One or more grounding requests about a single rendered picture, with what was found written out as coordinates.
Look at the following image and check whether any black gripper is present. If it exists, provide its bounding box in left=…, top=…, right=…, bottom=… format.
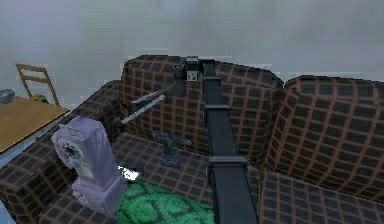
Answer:
left=114, top=61, right=188, bottom=129

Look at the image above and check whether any small white flat object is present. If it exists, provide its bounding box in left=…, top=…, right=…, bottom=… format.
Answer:
left=117, top=165, right=141, bottom=183

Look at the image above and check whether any purple mantel clock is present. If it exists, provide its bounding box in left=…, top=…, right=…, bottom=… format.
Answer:
left=51, top=115, right=130, bottom=218

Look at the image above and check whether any green patterned cushion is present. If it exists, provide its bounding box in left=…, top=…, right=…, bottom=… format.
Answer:
left=115, top=180, right=216, bottom=224

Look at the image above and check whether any small yellow object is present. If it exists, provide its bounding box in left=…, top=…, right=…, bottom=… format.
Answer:
left=31, top=94, right=50, bottom=104

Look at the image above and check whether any wooden chair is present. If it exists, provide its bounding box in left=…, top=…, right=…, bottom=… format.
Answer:
left=14, top=62, right=62, bottom=108

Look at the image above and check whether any wooden table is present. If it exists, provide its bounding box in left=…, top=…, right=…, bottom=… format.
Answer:
left=0, top=95, right=71, bottom=169

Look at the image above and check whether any grey bowl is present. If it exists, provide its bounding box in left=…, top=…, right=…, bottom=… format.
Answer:
left=0, top=88, right=16, bottom=106

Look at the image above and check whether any dark checked sofa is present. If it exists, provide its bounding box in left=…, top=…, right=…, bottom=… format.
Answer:
left=0, top=54, right=384, bottom=224

